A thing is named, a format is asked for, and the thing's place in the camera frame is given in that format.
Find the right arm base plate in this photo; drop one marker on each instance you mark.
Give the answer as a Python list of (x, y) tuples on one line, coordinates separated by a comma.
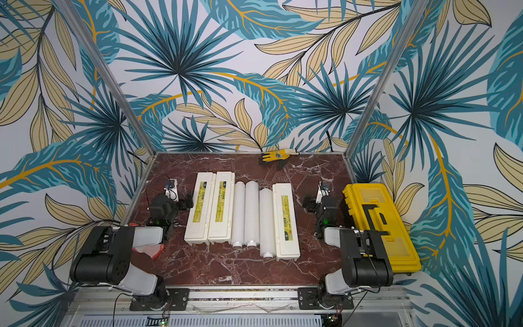
[(325, 298)]

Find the aluminium front rail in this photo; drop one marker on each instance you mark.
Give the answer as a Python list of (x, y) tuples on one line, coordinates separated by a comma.
[(208, 300)]

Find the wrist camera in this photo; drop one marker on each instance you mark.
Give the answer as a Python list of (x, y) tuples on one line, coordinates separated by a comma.
[(323, 190), (171, 189)]

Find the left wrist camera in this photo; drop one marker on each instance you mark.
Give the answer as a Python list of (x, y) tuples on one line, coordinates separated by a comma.
[(171, 189)]

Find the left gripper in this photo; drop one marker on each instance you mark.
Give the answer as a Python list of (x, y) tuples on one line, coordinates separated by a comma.
[(180, 203)]

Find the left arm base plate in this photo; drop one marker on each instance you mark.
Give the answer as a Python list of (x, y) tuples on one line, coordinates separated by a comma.
[(171, 299)]

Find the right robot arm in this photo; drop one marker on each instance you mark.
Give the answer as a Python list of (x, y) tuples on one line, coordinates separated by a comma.
[(364, 260)]

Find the yellow black toolbox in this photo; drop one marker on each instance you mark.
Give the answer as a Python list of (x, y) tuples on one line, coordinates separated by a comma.
[(372, 208)]

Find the plastic wrap roll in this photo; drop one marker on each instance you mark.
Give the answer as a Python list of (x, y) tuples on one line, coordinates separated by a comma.
[(252, 215), (267, 224), (238, 218)]

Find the white wrap dispenser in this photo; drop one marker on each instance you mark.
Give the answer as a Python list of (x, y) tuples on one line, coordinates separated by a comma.
[(286, 232), (220, 228), (200, 214)]

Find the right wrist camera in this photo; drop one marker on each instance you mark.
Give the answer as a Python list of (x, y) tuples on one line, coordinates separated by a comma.
[(323, 190)]

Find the red white work glove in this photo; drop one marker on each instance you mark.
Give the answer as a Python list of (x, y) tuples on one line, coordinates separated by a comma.
[(149, 248)]

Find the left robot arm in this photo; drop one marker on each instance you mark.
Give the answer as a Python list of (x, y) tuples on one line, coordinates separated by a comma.
[(105, 257)]

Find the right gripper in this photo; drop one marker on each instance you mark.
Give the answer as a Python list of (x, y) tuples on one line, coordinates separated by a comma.
[(312, 204)]

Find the yellow black work glove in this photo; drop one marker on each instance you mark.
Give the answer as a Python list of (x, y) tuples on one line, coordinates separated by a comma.
[(281, 157)]

